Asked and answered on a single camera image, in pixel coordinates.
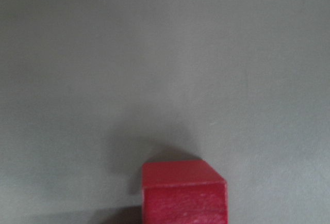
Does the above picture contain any red block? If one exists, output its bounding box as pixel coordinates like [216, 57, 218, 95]
[142, 159, 228, 223]

